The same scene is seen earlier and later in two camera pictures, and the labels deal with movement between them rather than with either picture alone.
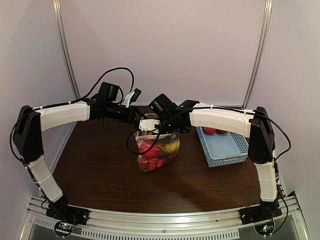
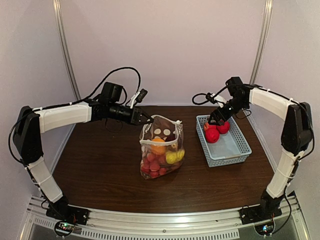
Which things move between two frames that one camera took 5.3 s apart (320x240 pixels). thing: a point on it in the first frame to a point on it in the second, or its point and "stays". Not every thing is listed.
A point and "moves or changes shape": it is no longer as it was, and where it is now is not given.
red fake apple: x=153 y=152 to x=212 y=135
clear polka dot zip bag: x=155 y=150 moves or changes shape
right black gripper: x=165 y=127 to x=217 y=116
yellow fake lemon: x=173 y=146 to x=173 y=157
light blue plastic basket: x=221 y=149 stays
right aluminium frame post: x=261 y=52 stays
